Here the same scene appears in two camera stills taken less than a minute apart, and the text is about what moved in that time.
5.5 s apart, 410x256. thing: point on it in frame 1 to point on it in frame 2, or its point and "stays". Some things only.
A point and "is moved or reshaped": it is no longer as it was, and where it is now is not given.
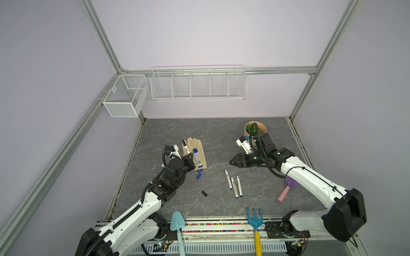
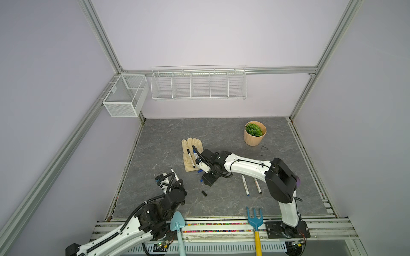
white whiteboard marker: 184,144 is moved or reshaped
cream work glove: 193,143 stays
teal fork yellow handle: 256,222 stays
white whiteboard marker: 239,186 to 258,185
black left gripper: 186,159 to 177,185
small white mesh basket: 129,97 stays
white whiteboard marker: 196,158 stays
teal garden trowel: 177,223 stays
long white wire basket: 199,82 stays
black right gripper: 242,162 to 207,180
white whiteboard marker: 235,189 to 245,185
